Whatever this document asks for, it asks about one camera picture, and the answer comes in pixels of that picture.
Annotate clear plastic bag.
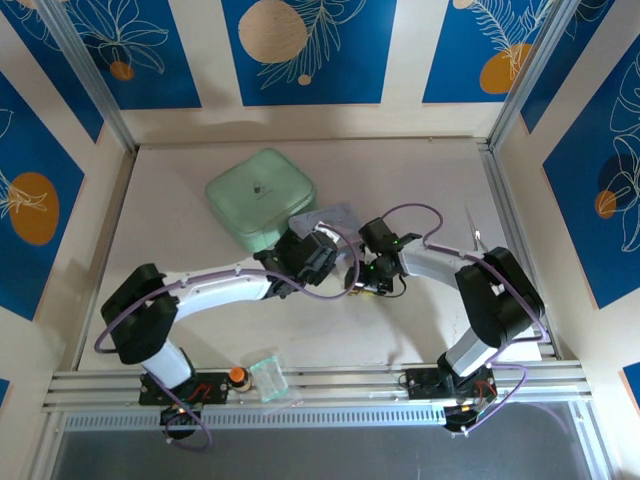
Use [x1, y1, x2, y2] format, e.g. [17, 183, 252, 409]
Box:
[287, 200, 362, 242]

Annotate green zip case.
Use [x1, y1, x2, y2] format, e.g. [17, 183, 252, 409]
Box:
[203, 148, 318, 254]

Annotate metal surgical scissors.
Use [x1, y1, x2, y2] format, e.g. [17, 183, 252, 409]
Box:
[464, 202, 494, 257]

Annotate small bottle orange cap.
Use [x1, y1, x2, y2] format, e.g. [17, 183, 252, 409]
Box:
[229, 366, 253, 394]

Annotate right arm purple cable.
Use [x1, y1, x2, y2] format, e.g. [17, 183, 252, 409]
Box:
[382, 200, 571, 441]

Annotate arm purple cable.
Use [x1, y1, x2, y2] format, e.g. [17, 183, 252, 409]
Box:
[93, 223, 362, 454]
[382, 200, 571, 441]

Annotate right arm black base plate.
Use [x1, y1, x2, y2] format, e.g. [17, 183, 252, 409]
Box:
[399, 366, 499, 402]

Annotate aluminium frame rail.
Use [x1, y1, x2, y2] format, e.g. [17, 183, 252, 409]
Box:
[42, 359, 591, 412]

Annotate aluminium side rail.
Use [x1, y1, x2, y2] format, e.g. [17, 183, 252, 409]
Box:
[477, 142, 561, 359]

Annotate slotted grey cable duct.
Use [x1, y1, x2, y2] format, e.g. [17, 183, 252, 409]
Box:
[62, 405, 449, 432]

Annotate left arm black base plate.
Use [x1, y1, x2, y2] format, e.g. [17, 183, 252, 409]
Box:
[138, 370, 234, 407]

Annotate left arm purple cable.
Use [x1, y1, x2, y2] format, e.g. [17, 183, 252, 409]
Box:
[93, 223, 362, 454]

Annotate blue floral wall panel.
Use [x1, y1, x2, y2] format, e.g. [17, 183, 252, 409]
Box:
[0, 72, 86, 322]
[54, 0, 203, 111]
[221, 0, 399, 107]
[422, 0, 546, 105]
[542, 47, 640, 311]

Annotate aluminium frame post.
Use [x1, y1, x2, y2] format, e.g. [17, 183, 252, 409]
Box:
[487, 0, 581, 151]
[34, 0, 139, 154]

